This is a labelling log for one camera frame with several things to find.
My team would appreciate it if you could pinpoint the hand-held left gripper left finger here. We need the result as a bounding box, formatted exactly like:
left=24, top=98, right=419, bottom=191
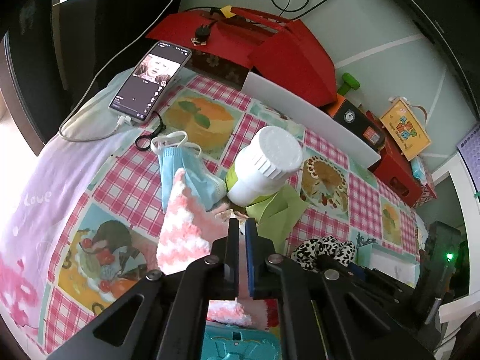
left=47, top=217, right=241, bottom=360

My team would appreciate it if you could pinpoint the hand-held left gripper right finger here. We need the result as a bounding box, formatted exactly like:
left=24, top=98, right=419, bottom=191
left=245, top=218, right=436, bottom=360

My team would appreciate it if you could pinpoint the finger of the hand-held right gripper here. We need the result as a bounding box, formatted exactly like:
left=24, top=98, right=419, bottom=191
left=347, top=260, right=421, bottom=301

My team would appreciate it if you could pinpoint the white floral fabric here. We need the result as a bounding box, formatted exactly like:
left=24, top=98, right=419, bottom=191
left=214, top=202, right=248, bottom=222

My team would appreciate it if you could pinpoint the green cloth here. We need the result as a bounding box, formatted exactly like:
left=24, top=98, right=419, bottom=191
left=245, top=185, right=308, bottom=248

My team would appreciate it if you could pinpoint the pink white fluffy cloth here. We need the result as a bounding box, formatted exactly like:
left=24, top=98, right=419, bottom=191
left=155, top=167, right=269, bottom=327

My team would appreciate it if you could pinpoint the leopard print scrunchie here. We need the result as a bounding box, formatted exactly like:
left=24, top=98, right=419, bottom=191
left=290, top=234, right=357, bottom=272

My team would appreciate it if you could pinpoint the blue face mask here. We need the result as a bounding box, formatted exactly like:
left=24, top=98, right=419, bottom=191
left=150, top=131, right=227, bottom=212

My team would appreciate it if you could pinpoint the white desk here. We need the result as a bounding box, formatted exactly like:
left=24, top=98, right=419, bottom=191
left=437, top=152, right=480, bottom=327

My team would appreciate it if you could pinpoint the teal plastic container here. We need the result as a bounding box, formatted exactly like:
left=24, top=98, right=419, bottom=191
left=202, top=324, right=282, bottom=360

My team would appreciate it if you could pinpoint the white bottle green label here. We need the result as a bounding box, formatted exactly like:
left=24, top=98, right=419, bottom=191
left=225, top=125, right=304, bottom=208

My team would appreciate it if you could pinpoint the light blue packet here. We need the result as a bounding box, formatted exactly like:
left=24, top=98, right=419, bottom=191
left=410, top=157, right=428, bottom=184

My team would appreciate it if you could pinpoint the red cardboard box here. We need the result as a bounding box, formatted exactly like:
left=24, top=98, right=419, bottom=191
left=367, top=135, right=428, bottom=208

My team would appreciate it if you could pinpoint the purple plastic basket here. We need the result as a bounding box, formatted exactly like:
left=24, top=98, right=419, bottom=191
left=457, top=122, right=480, bottom=192

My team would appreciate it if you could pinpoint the checkered printed tablecloth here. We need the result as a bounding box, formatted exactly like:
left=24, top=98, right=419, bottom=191
left=37, top=73, right=422, bottom=353

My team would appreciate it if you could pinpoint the white board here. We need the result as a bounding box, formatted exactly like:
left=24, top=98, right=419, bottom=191
left=241, top=70, right=382, bottom=173

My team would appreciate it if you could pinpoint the black cardboard box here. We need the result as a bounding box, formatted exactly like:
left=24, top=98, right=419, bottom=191
left=326, top=95, right=387, bottom=154

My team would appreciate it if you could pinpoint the brown floral box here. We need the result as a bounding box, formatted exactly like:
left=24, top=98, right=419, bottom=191
left=191, top=50, right=253, bottom=90

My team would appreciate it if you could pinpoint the smartphone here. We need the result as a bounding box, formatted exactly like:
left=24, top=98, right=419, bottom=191
left=109, top=41, right=193, bottom=122

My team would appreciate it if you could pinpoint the green dumbbell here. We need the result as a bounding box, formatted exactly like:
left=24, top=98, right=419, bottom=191
left=337, top=72, right=361, bottom=98

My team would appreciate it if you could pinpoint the red paper bag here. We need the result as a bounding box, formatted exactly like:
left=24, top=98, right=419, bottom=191
left=145, top=5, right=338, bottom=107

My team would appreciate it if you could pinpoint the lavender printed sheet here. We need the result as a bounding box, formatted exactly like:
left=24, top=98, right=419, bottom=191
left=0, top=79, right=143, bottom=346

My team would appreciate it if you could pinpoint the black power plug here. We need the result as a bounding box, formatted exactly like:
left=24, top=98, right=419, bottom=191
left=189, top=22, right=216, bottom=46

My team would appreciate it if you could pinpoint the white charging cable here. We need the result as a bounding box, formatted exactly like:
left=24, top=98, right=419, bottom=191
left=59, top=0, right=188, bottom=143

